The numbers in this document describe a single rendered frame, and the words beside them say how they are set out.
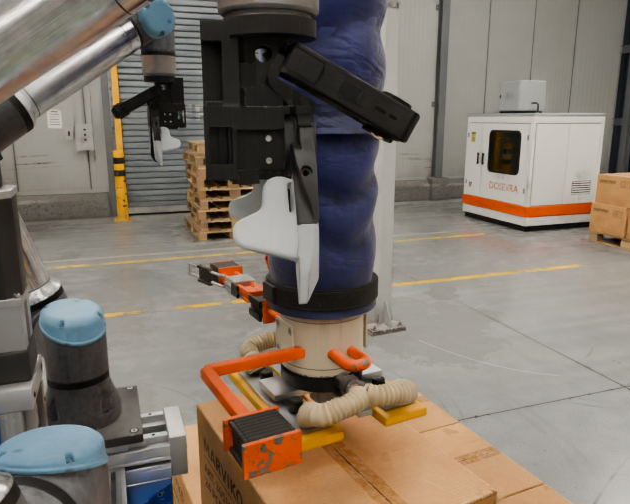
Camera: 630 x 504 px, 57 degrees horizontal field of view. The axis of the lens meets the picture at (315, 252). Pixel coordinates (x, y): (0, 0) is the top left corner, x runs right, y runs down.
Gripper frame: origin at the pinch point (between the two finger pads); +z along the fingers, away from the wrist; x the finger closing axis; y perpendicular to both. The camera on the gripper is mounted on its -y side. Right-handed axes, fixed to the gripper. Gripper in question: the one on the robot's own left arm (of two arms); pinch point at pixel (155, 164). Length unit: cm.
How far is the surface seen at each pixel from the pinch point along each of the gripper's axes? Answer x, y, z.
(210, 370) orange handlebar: -47, 4, 32
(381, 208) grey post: 247, 182, 55
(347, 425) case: -32, 36, 57
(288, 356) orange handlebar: -44, 19, 33
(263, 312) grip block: -16.7, 21.2, 33.5
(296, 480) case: -47, 19, 58
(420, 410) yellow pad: -52, 43, 45
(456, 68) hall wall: 895, 660, -109
